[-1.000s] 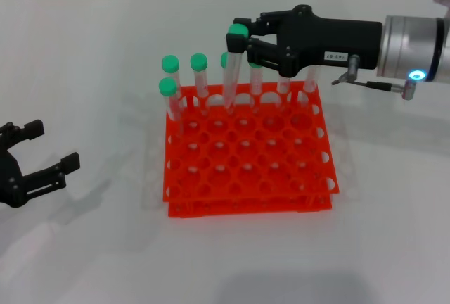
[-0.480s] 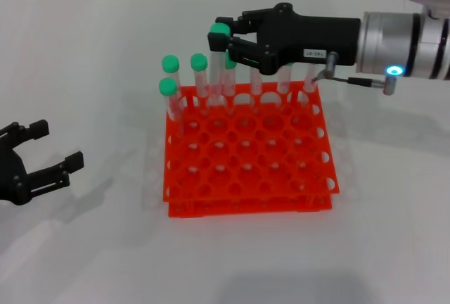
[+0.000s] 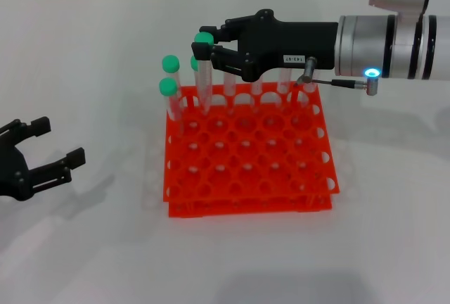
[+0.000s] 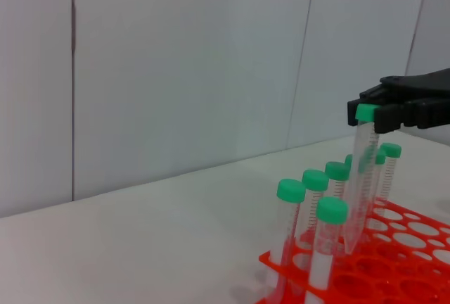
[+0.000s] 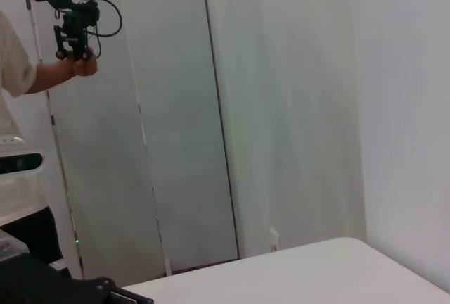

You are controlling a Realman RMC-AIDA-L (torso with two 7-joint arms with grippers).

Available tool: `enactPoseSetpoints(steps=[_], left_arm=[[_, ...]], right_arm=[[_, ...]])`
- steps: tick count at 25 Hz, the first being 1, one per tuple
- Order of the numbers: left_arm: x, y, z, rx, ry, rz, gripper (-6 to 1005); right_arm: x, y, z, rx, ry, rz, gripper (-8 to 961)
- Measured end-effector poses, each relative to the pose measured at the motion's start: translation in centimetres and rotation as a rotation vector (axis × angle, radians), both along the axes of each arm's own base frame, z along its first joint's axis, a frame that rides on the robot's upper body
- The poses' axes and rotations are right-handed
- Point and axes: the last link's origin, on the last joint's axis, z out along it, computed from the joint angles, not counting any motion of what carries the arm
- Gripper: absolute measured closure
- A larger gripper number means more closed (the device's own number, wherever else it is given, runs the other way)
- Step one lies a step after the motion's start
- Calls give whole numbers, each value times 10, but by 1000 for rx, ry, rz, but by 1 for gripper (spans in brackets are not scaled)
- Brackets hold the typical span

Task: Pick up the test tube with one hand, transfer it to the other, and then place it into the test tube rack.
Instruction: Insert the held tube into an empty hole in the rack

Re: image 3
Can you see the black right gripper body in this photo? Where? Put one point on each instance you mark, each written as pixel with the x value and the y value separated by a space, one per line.
pixel 299 43

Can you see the clear tube with green cap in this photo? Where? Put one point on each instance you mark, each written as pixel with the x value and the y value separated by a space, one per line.
pixel 167 87
pixel 204 38
pixel 170 63
pixel 311 87
pixel 257 89
pixel 230 86
pixel 284 82
pixel 193 63

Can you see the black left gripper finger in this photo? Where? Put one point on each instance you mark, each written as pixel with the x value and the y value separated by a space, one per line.
pixel 67 165
pixel 38 126

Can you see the orange test tube rack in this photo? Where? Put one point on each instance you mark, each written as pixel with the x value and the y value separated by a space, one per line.
pixel 246 163

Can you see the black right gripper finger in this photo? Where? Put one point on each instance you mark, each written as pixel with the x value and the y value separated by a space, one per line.
pixel 232 29
pixel 228 61

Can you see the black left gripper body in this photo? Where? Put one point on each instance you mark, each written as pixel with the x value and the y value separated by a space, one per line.
pixel 12 174

